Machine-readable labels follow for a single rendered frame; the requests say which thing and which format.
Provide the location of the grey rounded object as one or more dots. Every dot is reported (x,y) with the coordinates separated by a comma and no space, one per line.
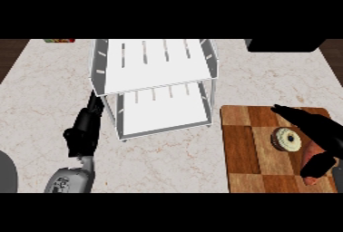
(6,175)

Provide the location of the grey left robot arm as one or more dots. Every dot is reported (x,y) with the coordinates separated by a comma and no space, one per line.
(68,181)

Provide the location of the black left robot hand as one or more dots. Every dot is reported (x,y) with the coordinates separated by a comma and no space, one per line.
(83,133)

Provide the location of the black appliance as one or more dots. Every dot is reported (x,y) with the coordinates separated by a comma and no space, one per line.
(285,44)

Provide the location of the pinkish red food item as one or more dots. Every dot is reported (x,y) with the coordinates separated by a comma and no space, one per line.
(309,157)

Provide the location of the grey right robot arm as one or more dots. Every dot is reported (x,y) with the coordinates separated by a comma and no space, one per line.
(338,181)

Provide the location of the wooden checkered cutting board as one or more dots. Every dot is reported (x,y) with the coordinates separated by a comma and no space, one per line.
(241,145)

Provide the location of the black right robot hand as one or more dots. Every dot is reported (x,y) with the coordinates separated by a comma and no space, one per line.
(321,130)

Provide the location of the red and green box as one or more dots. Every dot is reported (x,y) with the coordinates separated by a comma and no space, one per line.
(59,40)

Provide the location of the cream frosted chocolate cupcake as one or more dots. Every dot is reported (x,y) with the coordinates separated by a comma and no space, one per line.
(287,139)

